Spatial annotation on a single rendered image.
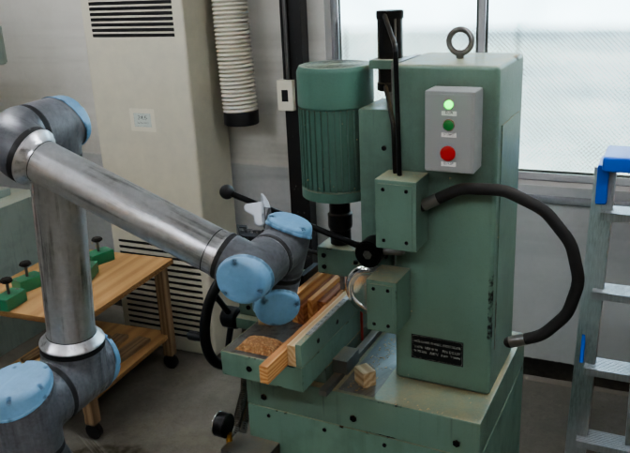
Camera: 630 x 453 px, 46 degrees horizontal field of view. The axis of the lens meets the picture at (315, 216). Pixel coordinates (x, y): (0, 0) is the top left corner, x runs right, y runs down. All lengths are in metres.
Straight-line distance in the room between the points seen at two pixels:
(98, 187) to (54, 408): 0.57
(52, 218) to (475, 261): 0.90
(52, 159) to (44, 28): 2.59
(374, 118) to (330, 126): 0.10
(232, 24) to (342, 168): 1.60
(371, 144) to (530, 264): 1.65
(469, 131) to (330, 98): 0.35
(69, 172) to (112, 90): 2.00
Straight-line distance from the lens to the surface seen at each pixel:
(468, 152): 1.47
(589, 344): 2.50
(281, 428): 1.88
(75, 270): 1.74
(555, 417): 3.18
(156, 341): 3.42
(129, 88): 3.38
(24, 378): 1.77
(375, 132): 1.64
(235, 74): 3.21
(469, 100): 1.45
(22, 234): 3.94
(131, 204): 1.39
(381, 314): 1.62
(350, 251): 1.79
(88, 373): 1.85
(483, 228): 1.58
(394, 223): 1.54
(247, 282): 1.29
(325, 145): 1.68
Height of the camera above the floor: 1.71
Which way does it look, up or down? 18 degrees down
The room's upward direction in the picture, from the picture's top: 3 degrees counter-clockwise
